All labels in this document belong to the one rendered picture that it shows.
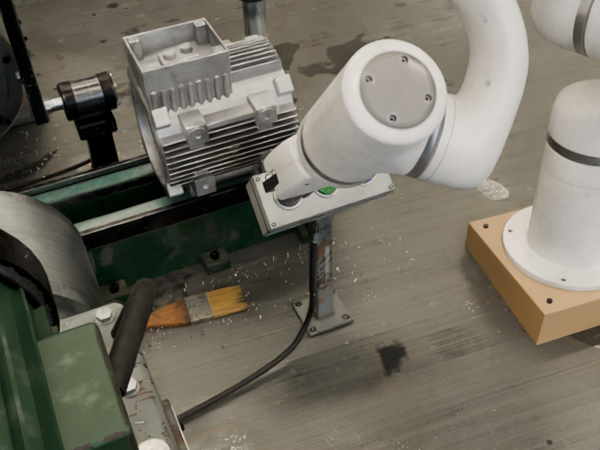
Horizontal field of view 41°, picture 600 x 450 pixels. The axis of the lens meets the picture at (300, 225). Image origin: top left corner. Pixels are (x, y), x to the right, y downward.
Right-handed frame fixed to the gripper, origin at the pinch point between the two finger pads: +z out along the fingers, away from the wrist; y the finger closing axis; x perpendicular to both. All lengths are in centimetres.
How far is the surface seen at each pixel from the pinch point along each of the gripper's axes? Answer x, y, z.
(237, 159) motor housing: -9.2, 0.6, 22.9
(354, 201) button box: 3.2, -7.9, 6.7
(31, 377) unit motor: 11.3, 30.2, -35.3
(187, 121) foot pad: -14.9, 6.6, 17.7
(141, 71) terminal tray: -22.0, 10.7, 14.5
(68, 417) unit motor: 14.2, 28.8, -37.3
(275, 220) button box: 2.5, 2.5, 6.7
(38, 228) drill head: -3.8, 28.3, 1.2
